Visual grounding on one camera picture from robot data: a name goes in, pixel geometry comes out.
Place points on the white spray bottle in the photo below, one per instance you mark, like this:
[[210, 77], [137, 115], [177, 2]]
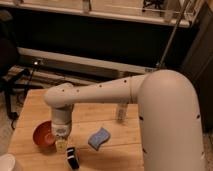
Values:
[[121, 111]]

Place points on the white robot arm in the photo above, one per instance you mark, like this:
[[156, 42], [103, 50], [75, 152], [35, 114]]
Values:
[[168, 104]]

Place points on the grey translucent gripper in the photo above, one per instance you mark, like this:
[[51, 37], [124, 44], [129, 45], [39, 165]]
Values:
[[61, 133]]

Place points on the orange measuring cup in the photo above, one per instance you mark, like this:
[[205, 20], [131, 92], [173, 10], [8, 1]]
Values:
[[42, 135]]

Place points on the wooden shelf board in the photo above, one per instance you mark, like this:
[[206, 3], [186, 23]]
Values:
[[126, 10]]

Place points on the metal pole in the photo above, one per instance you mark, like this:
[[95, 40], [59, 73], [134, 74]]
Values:
[[160, 64]]

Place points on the black office chair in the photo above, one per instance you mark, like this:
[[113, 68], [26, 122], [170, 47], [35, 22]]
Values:
[[9, 57]]

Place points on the blue sponge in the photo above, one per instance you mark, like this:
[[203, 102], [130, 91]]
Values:
[[98, 138]]

